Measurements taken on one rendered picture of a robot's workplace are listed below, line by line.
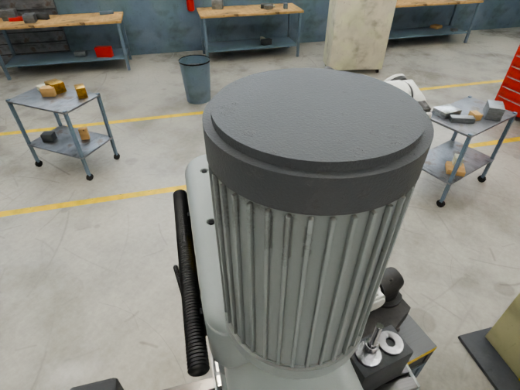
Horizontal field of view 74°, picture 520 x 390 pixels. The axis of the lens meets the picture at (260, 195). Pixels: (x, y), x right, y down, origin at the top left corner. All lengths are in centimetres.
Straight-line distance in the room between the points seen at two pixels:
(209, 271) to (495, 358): 260
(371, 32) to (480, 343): 532
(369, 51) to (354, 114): 673
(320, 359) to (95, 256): 307
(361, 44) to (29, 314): 616
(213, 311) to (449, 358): 246
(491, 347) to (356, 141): 282
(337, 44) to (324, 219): 658
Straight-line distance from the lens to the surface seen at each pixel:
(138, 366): 270
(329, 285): 33
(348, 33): 682
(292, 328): 39
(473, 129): 371
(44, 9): 835
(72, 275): 335
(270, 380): 63
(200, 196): 72
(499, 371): 297
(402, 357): 146
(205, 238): 63
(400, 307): 226
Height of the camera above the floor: 234
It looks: 39 degrees down
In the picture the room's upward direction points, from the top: straight up
